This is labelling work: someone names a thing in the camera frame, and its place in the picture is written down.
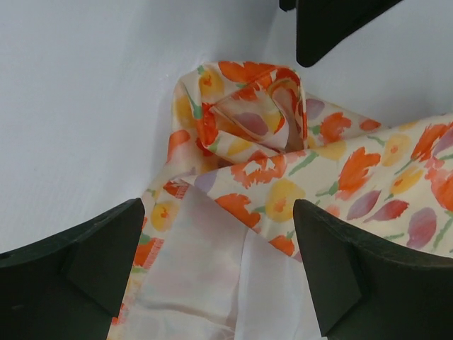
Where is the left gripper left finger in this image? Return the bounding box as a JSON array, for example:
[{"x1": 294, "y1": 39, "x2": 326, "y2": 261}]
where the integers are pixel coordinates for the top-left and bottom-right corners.
[{"x1": 1, "y1": 198, "x2": 144, "y2": 340}]

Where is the floral orange skirt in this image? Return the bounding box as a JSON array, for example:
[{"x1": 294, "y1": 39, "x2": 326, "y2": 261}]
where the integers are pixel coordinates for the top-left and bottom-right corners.
[{"x1": 108, "y1": 61, "x2": 452, "y2": 339}]

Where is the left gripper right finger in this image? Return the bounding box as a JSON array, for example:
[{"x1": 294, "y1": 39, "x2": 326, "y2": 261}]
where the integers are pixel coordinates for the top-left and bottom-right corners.
[{"x1": 293, "y1": 200, "x2": 452, "y2": 339}]

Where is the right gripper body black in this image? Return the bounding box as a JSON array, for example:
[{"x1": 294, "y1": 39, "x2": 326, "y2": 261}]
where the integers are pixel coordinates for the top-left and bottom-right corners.
[{"x1": 279, "y1": 0, "x2": 401, "y2": 67}]

